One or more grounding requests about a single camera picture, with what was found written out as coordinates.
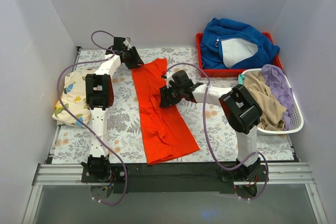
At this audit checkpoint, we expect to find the floral tablecloth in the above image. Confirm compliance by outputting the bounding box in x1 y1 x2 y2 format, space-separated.
52 47 294 164

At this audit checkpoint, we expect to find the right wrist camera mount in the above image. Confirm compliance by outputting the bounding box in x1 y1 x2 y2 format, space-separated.
161 73 175 88

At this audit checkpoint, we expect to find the dinosaur print folded cloth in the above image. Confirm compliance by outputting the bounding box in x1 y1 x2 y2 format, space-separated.
52 68 95 127

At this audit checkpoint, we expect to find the aluminium frame rail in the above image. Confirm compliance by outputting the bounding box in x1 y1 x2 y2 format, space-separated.
23 162 327 223

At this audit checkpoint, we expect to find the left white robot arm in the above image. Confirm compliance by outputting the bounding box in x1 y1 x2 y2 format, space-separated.
85 37 144 182

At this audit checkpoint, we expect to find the white laundry basket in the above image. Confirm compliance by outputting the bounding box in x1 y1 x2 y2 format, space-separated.
238 68 305 136

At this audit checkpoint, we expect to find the orange t shirt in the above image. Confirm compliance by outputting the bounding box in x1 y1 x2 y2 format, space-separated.
132 59 200 165

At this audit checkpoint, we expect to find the purple garment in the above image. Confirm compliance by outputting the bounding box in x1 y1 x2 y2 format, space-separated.
260 64 294 131

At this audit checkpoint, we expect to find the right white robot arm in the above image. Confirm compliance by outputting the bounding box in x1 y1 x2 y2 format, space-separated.
160 70 262 181

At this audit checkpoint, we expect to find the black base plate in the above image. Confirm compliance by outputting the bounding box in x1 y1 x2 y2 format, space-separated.
81 162 268 194

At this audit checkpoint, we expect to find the beige garment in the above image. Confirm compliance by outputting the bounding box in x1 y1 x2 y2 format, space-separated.
244 71 287 131

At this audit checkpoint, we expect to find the red plastic tray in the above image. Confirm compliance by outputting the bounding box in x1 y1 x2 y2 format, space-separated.
196 32 283 78

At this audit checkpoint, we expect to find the blue zip jacket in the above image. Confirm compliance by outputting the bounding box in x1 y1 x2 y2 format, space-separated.
200 18 280 69

